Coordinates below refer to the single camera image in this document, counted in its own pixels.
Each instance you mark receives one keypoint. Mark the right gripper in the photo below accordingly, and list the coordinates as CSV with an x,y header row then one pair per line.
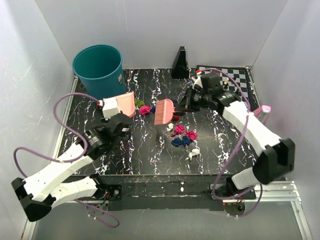
x,y
186,105

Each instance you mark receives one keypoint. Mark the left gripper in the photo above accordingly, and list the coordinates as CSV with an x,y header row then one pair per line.
x,y
105,121

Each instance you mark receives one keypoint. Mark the pink dustpan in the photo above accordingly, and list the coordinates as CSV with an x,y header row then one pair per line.
x,y
126,103

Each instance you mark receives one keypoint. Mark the pink hand brush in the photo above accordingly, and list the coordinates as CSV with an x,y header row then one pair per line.
x,y
165,109

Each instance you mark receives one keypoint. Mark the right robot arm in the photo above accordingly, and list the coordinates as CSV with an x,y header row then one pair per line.
x,y
275,156

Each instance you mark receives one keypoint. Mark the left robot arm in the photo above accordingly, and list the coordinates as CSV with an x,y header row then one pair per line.
x,y
40,193

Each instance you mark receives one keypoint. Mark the red paper scrap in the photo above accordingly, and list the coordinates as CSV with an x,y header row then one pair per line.
x,y
176,118

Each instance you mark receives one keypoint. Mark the black metronome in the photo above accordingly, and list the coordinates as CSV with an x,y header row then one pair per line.
x,y
180,68

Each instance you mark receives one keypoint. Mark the green paper scrap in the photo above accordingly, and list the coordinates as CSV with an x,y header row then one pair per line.
x,y
139,103

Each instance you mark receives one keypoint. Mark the black white chessboard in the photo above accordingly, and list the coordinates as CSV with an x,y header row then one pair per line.
x,y
237,85

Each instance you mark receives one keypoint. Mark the teal plastic waste bin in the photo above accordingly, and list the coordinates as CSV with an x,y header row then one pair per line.
x,y
100,70

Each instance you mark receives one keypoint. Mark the pink metronome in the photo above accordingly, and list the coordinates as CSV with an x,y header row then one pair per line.
x,y
262,113

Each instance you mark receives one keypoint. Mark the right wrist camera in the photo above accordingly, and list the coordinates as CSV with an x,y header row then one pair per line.
x,y
197,81

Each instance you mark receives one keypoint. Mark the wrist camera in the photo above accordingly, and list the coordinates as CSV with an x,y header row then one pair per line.
x,y
197,81
109,107

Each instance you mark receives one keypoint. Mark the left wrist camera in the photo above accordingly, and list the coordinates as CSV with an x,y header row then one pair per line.
x,y
109,107

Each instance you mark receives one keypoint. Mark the aluminium rail frame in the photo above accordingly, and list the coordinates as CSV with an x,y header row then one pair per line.
x,y
179,192

